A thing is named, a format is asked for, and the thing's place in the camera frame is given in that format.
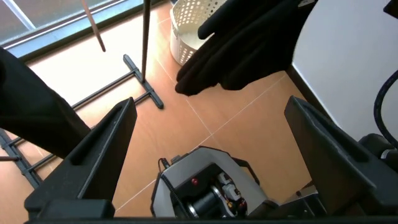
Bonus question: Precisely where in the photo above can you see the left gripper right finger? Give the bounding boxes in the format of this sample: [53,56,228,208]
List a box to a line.
[284,95,398,217]

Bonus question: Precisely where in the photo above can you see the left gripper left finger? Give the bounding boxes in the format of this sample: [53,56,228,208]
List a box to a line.
[24,96,138,218]

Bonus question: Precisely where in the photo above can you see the black garment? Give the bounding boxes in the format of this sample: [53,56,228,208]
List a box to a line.
[0,46,92,160]

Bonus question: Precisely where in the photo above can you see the pink clothes hanger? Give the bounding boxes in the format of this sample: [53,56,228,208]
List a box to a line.
[80,0,107,53]

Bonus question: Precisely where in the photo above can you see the black short-sleeved shirt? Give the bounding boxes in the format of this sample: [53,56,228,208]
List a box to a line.
[174,0,318,97]

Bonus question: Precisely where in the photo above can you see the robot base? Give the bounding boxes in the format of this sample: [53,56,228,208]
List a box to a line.
[150,133,398,218]

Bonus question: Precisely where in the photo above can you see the black clothes rack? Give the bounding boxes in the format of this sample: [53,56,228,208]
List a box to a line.
[0,0,165,190]

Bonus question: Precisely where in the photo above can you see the white laundry basket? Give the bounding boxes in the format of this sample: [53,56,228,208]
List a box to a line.
[169,0,228,67]

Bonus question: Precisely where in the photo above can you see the window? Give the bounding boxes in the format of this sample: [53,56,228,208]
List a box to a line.
[0,0,164,62]

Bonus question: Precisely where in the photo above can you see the black cable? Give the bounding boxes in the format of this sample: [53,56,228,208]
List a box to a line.
[373,69,398,149]

